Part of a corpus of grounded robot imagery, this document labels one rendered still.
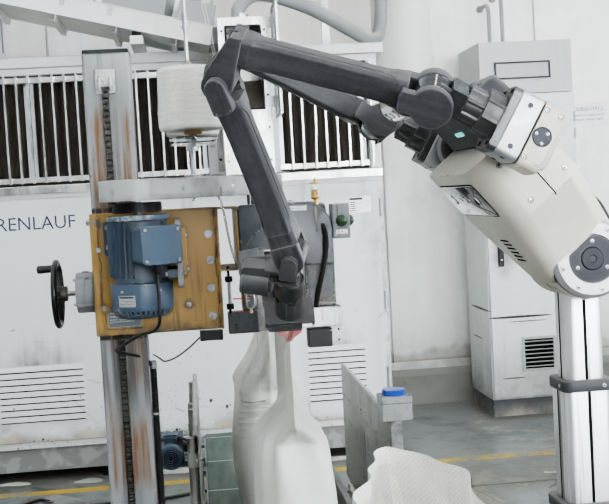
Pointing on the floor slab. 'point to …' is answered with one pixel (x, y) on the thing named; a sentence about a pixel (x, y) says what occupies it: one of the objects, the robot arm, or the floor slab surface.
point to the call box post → (396, 434)
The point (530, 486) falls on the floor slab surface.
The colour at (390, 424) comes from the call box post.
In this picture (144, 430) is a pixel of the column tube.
